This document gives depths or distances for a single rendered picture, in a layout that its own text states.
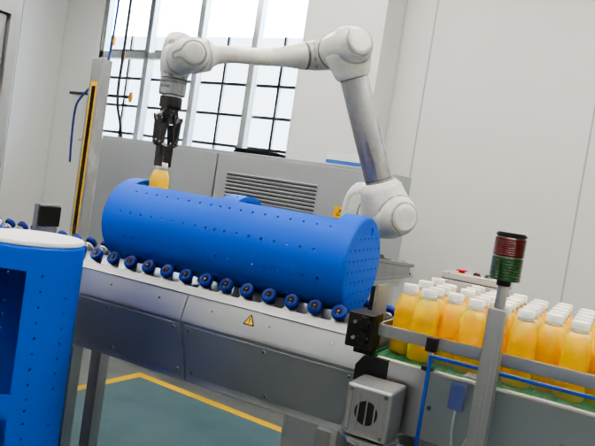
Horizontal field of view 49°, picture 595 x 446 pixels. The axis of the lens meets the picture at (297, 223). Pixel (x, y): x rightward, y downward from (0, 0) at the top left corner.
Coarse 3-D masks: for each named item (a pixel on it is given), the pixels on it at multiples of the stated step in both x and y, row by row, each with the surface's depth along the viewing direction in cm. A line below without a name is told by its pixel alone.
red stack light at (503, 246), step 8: (496, 240) 136; (504, 240) 134; (512, 240) 133; (520, 240) 133; (496, 248) 135; (504, 248) 134; (512, 248) 133; (520, 248) 133; (504, 256) 134; (512, 256) 133; (520, 256) 133
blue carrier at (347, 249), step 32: (128, 192) 215; (160, 192) 211; (128, 224) 210; (160, 224) 204; (192, 224) 199; (224, 224) 195; (256, 224) 191; (288, 224) 187; (320, 224) 184; (352, 224) 182; (128, 256) 217; (160, 256) 208; (192, 256) 200; (224, 256) 194; (256, 256) 189; (288, 256) 184; (320, 256) 180; (352, 256) 181; (256, 288) 197; (288, 288) 188; (320, 288) 182; (352, 288) 185
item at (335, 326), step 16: (112, 272) 216; (128, 272) 214; (176, 288) 204; (192, 288) 202; (208, 288) 200; (240, 304) 193; (256, 304) 192; (272, 304) 190; (304, 320) 184; (320, 320) 182; (336, 320) 181
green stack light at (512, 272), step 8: (496, 256) 135; (496, 264) 135; (504, 264) 133; (512, 264) 133; (520, 264) 134; (496, 272) 134; (504, 272) 134; (512, 272) 133; (520, 272) 134; (504, 280) 133; (512, 280) 133; (520, 280) 135
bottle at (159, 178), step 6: (156, 168) 221; (162, 168) 221; (156, 174) 220; (162, 174) 220; (168, 174) 222; (150, 180) 221; (156, 180) 219; (162, 180) 220; (168, 180) 222; (150, 186) 221; (156, 186) 219; (162, 186) 220; (168, 186) 223
